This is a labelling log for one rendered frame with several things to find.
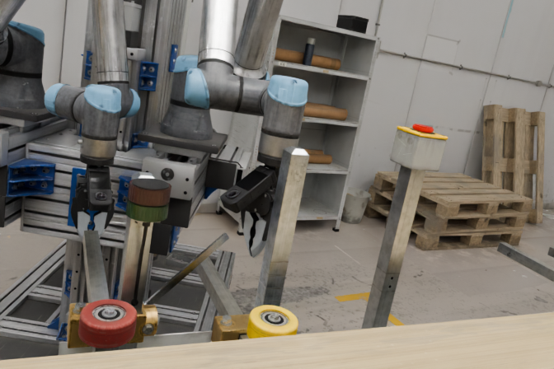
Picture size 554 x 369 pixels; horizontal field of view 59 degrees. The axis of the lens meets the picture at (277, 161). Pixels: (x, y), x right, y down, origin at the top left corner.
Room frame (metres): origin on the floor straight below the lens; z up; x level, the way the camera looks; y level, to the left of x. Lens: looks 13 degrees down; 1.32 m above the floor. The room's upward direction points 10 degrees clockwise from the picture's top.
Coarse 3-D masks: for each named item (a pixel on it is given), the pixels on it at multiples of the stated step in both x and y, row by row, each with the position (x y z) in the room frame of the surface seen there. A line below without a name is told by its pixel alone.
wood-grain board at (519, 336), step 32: (480, 320) 0.85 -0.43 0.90; (512, 320) 0.88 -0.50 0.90; (544, 320) 0.90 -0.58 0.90; (96, 352) 0.56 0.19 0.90; (128, 352) 0.57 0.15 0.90; (160, 352) 0.59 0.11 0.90; (192, 352) 0.60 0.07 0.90; (224, 352) 0.61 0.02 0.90; (256, 352) 0.63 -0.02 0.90; (288, 352) 0.64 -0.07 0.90; (320, 352) 0.66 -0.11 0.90; (352, 352) 0.67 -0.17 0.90; (384, 352) 0.69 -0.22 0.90; (416, 352) 0.70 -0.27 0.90; (448, 352) 0.72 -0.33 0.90; (480, 352) 0.74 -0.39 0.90; (512, 352) 0.76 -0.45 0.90; (544, 352) 0.78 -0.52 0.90
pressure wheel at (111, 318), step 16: (96, 304) 0.66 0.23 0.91; (112, 304) 0.67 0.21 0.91; (128, 304) 0.68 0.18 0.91; (80, 320) 0.63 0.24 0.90; (96, 320) 0.62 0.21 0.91; (112, 320) 0.63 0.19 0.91; (128, 320) 0.64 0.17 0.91; (80, 336) 0.62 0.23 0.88; (96, 336) 0.61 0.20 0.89; (112, 336) 0.61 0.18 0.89; (128, 336) 0.63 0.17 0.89
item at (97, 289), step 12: (84, 240) 0.98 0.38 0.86; (96, 240) 0.98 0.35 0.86; (84, 252) 0.95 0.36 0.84; (96, 252) 0.92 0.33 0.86; (96, 264) 0.87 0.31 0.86; (96, 276) 0.83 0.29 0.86; (96, 288) 0.79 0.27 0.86; (96, 300) 0.75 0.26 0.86; (96, 348) 0.62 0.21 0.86; (108, 348) 0.63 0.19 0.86
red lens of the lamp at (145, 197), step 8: (128, 192) 0.67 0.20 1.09; (136, 192) 0.66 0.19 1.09; (144, 192) 0.65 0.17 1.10; (152, 192) 0.66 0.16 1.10; (160, 192) 0.66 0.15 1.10; (168, 192) 0.68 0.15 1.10; (136, 200) 0.66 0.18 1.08; (144, 200) 0.65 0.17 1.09; (152, 200) 0.66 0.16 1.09; (160, 200) 0.66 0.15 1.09; (168, 200) 0.68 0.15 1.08
